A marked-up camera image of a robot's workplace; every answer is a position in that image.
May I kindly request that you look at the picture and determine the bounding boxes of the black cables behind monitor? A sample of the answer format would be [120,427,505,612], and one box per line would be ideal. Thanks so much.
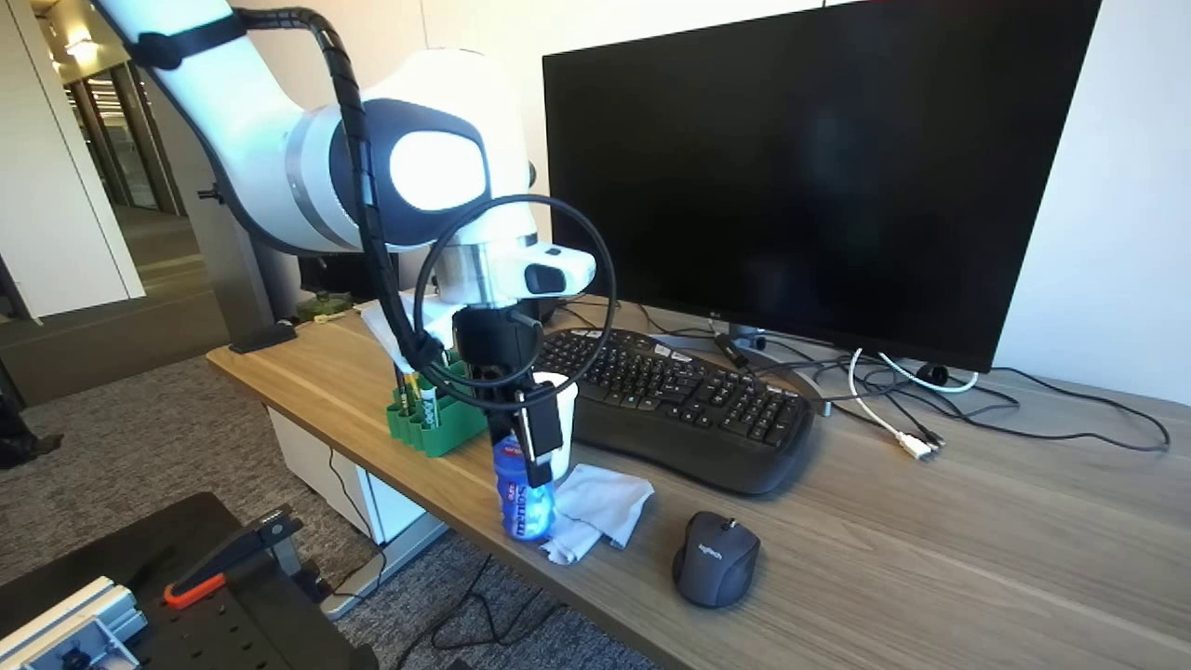
[741,320,1176,458]

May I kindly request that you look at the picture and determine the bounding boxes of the silver aluminium profile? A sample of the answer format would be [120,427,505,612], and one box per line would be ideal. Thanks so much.
[0,571,154,670]

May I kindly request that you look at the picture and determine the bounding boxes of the black computer monitor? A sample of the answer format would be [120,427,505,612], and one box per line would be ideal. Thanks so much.
[540,0,1104,374]

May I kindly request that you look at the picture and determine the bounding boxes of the white paper cup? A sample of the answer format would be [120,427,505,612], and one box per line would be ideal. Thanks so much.
[534,368,581,482]

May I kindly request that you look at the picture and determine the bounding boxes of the white desk leg panel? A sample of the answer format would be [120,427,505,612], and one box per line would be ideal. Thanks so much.
[263,406,449,579]

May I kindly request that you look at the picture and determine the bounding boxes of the white usb cable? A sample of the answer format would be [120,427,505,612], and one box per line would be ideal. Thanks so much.
[846,344,984,461]

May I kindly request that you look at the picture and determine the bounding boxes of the white crumpled tissue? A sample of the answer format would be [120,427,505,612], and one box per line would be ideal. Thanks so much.
[540,461,658,570]

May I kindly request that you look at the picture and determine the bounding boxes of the black clamp with orange handle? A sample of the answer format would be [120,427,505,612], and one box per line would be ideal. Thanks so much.
[161,503,308,612]

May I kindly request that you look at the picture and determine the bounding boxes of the blue gum bottle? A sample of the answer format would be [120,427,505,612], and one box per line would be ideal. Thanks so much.
[490,423,560,545]

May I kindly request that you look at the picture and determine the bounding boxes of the black perforated platform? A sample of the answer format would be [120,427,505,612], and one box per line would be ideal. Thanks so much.
[0,490,377,670]

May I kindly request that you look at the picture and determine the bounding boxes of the green plastic pen holder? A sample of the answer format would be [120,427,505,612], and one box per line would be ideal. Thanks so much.
[385,357,490,461]

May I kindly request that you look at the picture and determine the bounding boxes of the black computer keyboard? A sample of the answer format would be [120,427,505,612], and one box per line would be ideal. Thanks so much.
[534,328,824,503]

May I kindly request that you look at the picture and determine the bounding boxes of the black cable on robot arm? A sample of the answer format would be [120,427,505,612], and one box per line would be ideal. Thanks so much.
[125,3,624,411]

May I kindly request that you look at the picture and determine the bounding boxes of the black floor cable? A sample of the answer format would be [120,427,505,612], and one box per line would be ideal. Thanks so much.
[330,543,562,670]

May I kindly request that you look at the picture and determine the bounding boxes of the black computer mouse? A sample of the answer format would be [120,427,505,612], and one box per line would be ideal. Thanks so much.
[669,506,762,611]

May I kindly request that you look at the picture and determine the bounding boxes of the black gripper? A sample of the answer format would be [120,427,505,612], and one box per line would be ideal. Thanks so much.
[449,302,568,490]

